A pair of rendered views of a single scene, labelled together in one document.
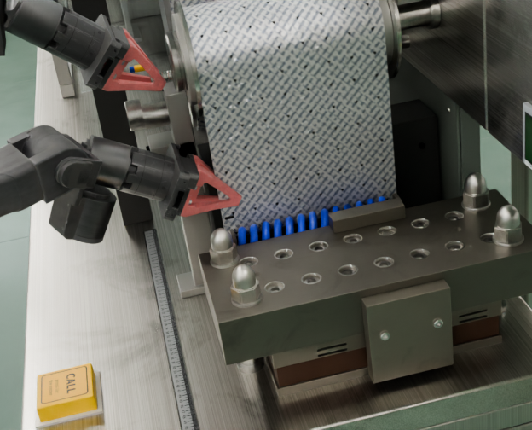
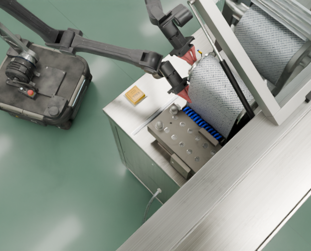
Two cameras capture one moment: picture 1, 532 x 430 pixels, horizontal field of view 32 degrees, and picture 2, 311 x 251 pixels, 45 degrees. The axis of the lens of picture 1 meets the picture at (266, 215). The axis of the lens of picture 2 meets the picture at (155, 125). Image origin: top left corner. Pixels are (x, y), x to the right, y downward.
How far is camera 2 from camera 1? 1.12 m
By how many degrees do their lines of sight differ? 51
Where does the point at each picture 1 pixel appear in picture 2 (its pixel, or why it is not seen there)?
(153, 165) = (173, 80)
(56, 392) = (131, 94)
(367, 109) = (226, 122)
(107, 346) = (157, 91)
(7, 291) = not seen: outside the picture
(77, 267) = not seen: hidden behind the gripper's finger
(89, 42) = (175, 46)
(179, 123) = not seen: hidden behind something
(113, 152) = (166, 70)
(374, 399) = (166, 166)
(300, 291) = (167, 137)
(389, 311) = (175, 161)
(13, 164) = (136, 59)
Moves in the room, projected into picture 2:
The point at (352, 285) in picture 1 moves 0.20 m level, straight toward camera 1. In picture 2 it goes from (175, 149) to (133, 172)
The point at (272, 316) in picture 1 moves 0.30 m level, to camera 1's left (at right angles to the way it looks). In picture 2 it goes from (157, 135) to (117, 85)
